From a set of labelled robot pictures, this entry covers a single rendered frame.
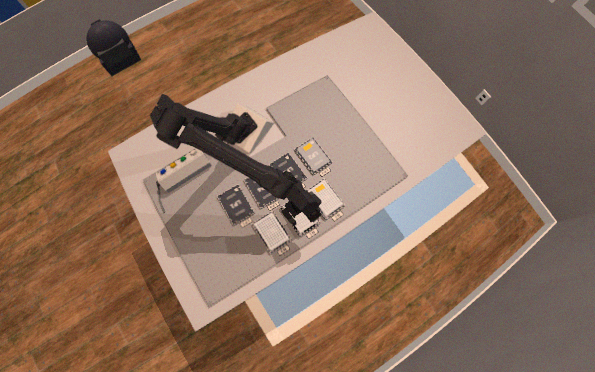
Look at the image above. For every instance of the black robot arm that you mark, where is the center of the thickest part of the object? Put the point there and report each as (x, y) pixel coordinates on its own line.
(281, 184)

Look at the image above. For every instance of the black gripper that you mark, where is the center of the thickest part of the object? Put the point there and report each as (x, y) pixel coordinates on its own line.
(289, 208)

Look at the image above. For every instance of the grey operator panel with coloured keys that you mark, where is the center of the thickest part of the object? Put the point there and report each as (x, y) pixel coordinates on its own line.
(180, 171)

